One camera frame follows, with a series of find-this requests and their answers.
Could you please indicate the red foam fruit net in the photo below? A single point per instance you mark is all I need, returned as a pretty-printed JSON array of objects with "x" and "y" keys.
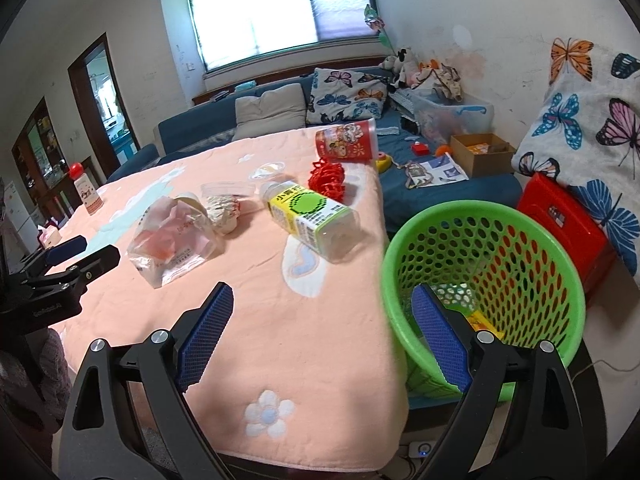
[{"x": 327, "y": 180}]

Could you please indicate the plastic bottle yellow label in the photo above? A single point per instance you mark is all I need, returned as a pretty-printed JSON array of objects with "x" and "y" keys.
[{"x": 300, "y": 210}]

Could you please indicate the black white plush toy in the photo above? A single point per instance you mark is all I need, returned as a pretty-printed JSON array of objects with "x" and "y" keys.
[{"x": 402, "y": 62}]

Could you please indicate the red printed paper cup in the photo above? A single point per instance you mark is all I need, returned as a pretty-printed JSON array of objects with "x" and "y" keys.
[{"x": 345, "y": 140}]

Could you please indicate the printed paper leaflet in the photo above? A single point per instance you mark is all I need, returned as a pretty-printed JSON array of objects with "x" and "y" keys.
[{"x": 440, "y": 170}]

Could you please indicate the beige plush toy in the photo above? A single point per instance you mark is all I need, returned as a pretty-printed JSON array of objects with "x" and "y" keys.
[{"x": 442, "y": 77}]

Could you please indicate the clear plastic lid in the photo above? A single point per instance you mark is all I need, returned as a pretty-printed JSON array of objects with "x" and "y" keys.
[{"x": 267, "y": 170}]

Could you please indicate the paper wrapper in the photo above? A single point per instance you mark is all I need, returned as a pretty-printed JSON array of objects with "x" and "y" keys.
[{"x": 222, "y": 212}]

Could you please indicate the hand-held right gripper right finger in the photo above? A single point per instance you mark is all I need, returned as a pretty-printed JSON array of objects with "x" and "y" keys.
[{"x": 440, "y": 340}]

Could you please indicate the tissue box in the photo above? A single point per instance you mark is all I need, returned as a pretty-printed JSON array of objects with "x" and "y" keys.
[{"x": 49, "y": 236}]

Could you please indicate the blue sofa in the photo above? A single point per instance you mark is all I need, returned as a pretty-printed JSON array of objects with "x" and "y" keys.
[{"x": 450, "y": 197}]

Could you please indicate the orange ball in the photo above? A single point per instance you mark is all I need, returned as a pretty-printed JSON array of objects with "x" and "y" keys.
[{"x": 443, "y": 150}]

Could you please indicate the cardboard box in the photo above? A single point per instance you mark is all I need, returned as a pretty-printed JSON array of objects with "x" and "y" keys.
[{"x": 482, "y": 162}]

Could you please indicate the pink flower blanket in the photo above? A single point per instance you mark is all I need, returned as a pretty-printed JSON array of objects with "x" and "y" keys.
[{"x": 300, "y": 340}]

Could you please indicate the small red toy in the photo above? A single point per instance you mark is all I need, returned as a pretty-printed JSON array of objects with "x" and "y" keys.
[{"x": 419, "y": 149}]

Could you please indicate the red plastic stool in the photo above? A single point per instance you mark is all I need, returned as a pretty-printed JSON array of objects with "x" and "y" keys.
[{"x": 560, "y": 220}]

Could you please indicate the colourful pinwheel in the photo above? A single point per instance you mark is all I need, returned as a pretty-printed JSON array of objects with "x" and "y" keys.
[{"x": 375, "y": 22}]

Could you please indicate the window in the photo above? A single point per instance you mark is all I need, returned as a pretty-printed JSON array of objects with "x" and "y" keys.
[{"x": 280, "y": 10}]

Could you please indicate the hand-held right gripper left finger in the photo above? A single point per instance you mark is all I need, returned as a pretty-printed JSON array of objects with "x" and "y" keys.
[{"x": 205, "y": 340}]

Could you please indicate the brown door frame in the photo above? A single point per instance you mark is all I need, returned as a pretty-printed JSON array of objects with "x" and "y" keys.
[{"x": 75, "y": 90}]

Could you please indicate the grey butterfly blanket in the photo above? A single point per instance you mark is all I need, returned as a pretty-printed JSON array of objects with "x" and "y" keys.
[{"x": 585, "y": 125}]

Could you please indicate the butterfly print pillow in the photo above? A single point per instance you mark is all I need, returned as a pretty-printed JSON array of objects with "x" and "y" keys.
[{"x": 345, "y": 95}]

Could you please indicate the yellow round toy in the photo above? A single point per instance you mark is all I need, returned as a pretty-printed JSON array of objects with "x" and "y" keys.
[{"x": 384, "y": 162}]

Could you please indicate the dark wooden cabinet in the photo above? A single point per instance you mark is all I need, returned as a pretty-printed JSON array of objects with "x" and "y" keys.
[{"x": 22, "y": 160}]

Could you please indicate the clear storage box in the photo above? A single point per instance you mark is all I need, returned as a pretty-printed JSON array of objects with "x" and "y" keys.
[{"x": 455, "y": 115}]

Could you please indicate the clear plastic bag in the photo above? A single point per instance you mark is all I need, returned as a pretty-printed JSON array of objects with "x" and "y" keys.
[{"x": 170, "y": 245}]

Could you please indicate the beige pillow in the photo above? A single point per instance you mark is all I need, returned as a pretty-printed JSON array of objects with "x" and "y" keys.
[{"x": 270, "y": 117}]

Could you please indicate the person's left forearm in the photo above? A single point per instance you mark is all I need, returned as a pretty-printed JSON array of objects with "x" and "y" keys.
[{"x": 30, "y": 390}]

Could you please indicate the green plastic basket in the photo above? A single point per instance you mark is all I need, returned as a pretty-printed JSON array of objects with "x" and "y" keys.
[{"x": 395, "y": 260}]

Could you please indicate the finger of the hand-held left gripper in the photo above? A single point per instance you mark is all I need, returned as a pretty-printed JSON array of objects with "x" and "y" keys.
[
  {"x": 67, "y": 249},
  {"x": 95, "y": 262}
]

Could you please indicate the white bottle red cap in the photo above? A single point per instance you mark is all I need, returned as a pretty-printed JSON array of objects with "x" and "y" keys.
[{"x": 87, "y": 195}]

